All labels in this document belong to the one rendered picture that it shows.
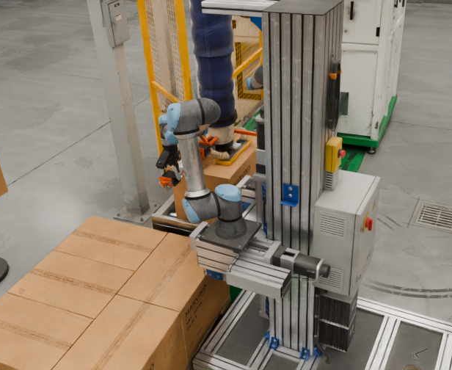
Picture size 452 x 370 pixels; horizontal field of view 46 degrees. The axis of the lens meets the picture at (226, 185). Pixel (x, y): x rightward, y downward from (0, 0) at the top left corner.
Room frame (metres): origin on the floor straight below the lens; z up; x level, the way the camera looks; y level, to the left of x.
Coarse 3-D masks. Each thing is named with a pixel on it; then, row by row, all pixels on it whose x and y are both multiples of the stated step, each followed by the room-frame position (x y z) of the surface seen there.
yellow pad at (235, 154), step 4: (236, 140) 3.11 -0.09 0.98; (240, 140) 3.06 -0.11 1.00; (248, 140) 3.11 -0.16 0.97; (244, 144) 3.05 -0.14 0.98; (248, 144) 3.07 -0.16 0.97; (240, 148) 3.00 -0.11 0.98; (244, 148) 3.02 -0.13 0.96; (228, 152) 2.92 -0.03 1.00; (232, 152) 2.95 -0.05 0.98; (236, 152) 2.95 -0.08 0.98; (240, 152) 2.96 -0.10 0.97; (232, 156) 2.90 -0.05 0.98; (236, 156) 2.91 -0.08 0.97; (216, 160) 2.87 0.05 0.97; (220, 160) 2.87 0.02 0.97; (224, 160) 2.87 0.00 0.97; (228, 160) 2.85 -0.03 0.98; (232, 160) 2.86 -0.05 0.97; (224, 164) 2.84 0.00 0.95; (228, 164) 2.83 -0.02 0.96
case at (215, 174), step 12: (252, 144) 3.10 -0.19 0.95; (240, 156) 2.94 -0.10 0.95; (252, 156) 2.99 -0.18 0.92; (204, 168) 2.82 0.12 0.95; (216, 168) 2.81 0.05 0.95; (228, 168) 2.80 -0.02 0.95; (240, 168) 2.82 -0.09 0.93; (252, 168) 2.98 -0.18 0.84; (216, 180) 2.72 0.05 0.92; (228, 180) 2.68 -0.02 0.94; (240, 180) 2.81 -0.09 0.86; (180, 192) 2.84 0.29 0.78; (180, 204) 2.84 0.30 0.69; (180, 216) 2.85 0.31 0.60
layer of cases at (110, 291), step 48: (96, 240) 2.72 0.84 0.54; (144, 240) 2.69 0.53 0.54; (48, 288) 2.30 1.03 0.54; (96, 288) 2.28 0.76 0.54; (144, 288) 2.25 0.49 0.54; (192, 288) 2.22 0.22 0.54; (0, 336) 1.96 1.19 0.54; (48, 336) 1.94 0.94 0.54; (96, 336) 1.92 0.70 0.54; (144, 336) 1.89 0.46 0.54; (192, 336) 2.12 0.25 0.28
